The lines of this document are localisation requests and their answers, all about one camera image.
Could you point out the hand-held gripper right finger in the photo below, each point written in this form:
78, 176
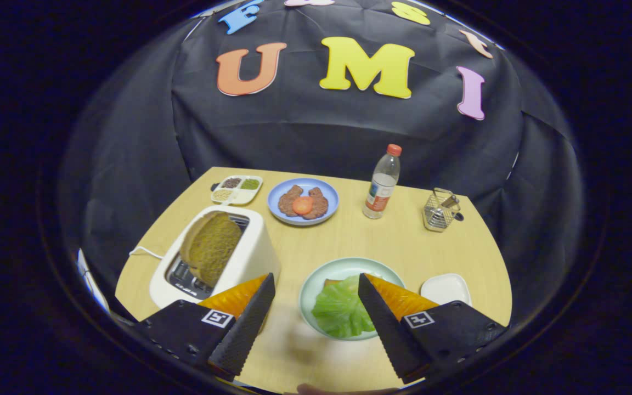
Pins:
384, 323

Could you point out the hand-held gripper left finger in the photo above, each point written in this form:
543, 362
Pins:
247, 323

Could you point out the green lettuce leaf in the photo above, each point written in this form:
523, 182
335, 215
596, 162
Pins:
340, 310

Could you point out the toasted bread slice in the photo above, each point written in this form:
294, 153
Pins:
212, 247

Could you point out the small white plate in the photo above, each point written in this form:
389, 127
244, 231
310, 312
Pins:
445, 288

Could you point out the white toaster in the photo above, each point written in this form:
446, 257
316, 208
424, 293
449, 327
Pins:
250, 252

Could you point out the pale green plate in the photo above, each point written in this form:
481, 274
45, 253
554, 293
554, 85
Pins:
338, 269

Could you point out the blue plate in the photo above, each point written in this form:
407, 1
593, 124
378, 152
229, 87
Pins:
302, 220

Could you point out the brown meat patty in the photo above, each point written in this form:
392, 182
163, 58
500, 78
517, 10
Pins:
320, 206
287, 202

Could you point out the red tomato slice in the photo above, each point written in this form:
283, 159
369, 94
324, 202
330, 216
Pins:
303, 206

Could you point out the white divided seasoning tray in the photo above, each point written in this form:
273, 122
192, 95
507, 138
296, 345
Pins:
237, 190

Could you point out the clear plastic bottle red cap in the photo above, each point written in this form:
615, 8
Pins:
382, 189

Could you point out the small metal utensil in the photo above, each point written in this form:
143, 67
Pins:
450, 201

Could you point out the black backdrop cloth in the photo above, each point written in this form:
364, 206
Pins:
321, 131

